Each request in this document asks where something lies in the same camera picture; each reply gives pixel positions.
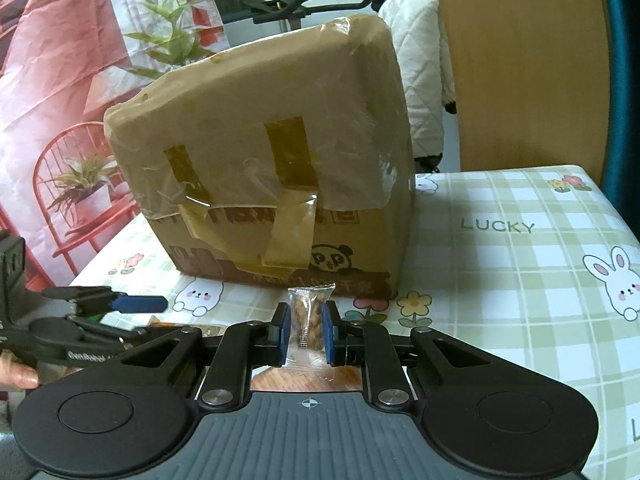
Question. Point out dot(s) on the taped cardboard box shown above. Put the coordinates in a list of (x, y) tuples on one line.
[(240, 110)]

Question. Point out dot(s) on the person's left hand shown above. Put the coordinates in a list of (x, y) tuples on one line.
[(20, 376)]

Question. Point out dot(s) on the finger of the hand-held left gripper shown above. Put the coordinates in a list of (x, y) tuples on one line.
[(140, 304), (115, 332)]

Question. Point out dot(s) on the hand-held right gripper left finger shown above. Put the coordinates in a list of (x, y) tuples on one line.
[(283, 334)]

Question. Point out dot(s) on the black exercise bike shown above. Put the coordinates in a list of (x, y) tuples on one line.
[(280, 10)]

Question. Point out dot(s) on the white quilted jacket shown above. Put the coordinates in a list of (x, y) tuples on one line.
[(420, 60)]

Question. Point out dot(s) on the teal chair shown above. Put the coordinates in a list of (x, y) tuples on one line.
[(625, 85)]

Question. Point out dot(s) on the checked rabbit tablecloth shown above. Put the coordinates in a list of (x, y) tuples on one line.
[(500, 285)]

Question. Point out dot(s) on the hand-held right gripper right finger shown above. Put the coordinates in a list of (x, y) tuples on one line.
[(328, 334)]

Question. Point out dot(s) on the printed backdrop cloth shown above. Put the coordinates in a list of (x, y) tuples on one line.
[(60, 60)]

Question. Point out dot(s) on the wooden chair back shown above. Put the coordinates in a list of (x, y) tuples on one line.
[(525, 60)]

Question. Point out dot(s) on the clear packet of brown snacks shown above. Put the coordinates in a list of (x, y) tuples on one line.
[(306, 320)]

